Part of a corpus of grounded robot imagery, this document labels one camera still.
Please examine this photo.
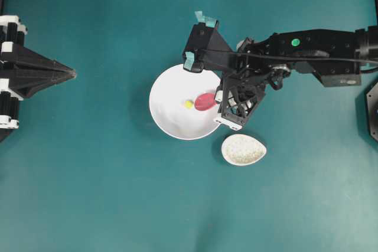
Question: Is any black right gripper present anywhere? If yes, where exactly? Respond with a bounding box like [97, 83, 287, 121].
[183, 11, 291, 130]

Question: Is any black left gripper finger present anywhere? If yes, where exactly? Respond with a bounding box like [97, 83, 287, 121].
[1, 70, 76, 128]
[1, 15, 76, 77]

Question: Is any red spoon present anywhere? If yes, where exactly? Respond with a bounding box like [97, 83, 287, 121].
[194, 93, 217, 112]

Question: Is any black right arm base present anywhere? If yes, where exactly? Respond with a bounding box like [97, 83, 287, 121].
[355, 80, 377, 148]

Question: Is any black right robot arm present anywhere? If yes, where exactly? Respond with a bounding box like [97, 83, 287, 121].
[199, 27, 377, 130]

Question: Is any yellow hexagonal prism block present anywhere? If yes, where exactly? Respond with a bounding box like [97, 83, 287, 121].
[184, 100, 194, 109]

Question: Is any large white round bowl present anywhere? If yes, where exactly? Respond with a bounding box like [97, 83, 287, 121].
[149, 64, 220, 140]

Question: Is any speckled teardrop-shaped dish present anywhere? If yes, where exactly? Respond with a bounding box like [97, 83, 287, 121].
[221, 134, 267, 166]

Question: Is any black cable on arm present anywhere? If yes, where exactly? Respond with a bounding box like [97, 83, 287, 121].
[203, 48, 378, 64]

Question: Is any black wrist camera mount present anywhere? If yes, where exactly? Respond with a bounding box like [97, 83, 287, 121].
[312, 61, 361, 87]

